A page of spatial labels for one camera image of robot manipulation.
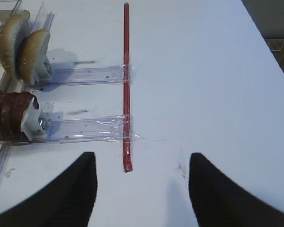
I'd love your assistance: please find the red stop bar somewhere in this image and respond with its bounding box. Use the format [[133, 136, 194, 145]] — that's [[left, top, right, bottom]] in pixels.
[[123, 2, 133, 173]]

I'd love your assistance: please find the clear patty pusher rail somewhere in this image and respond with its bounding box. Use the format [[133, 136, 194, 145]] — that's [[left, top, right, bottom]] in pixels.
[[10, 115, 142, 145]]

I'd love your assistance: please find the white bun top pusher block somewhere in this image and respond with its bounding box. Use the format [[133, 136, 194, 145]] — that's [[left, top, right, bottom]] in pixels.
[[34, 54, 53, 83]]

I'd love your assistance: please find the large sesame bun top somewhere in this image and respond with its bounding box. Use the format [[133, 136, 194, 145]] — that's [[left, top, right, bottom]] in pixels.
[[0, 10, 30, 80]]

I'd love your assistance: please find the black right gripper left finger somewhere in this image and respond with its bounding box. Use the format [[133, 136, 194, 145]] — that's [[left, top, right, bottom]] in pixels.
[[0, 152, 98, 227]]

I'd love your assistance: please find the stack of meat patties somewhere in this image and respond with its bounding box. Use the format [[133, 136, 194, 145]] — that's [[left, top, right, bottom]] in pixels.
[[0, 90, 39, 141]]

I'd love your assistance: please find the small sesame bun top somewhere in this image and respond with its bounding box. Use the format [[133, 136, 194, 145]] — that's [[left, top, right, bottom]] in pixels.
[[19, 28, 50, 85]]

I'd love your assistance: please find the clear bun top pusher rail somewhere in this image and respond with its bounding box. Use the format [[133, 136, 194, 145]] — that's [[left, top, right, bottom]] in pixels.
[[31, 65, 134, 87]]

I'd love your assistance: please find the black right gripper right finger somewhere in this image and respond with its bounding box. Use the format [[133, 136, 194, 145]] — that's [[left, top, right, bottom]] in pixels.
[[188, 153, 284, 227]]

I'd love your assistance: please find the white patty pusher block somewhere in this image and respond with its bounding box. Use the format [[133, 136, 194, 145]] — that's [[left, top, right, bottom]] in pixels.
[[20, 97, 51, 141]]

